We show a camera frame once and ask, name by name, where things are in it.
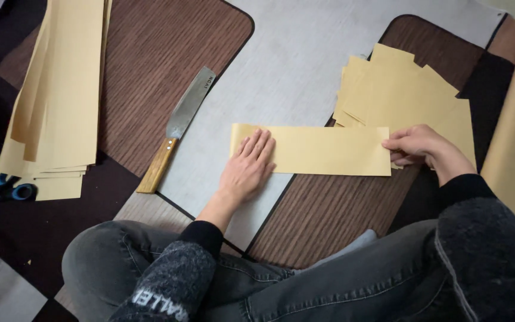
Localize person's right hand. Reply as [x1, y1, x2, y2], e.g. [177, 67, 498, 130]
[381, 124, 477, 180]

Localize person's left hand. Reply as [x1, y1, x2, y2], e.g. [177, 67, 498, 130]
[217, 128, 278, 203]

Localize kraft paper strip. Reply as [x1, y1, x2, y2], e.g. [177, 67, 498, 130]
[229, 123, 392, 177]

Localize pile of cut kraft pieces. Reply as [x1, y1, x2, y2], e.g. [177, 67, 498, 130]
[332, 43, 477, 171]

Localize dark brown wood-grain mat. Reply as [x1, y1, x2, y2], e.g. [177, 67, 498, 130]
[0, 0, 255, 178]
[245, 14, 487, 270]

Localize grey mat with black edge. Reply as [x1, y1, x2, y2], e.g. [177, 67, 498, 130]
[156, 0, 508, 253]

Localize person's legs in grey jeans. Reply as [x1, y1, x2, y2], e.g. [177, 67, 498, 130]
[61, 219, 468, 322]

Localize light brown wood-grain mat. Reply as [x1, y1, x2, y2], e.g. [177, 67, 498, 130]
[486, 15, 515, 66]

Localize stack of long kraft sheets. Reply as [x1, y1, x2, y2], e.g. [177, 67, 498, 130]
[0, 0, 113, 201]

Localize grey flat sheet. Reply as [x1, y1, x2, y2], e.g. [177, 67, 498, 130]
[0, 258, 48, 322]

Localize wooden-handled steel knife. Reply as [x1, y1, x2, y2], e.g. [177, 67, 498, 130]
[136, 66, 216, 194]

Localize blue-handled scissors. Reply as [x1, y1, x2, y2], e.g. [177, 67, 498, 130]
[0, 174, 37, 230]

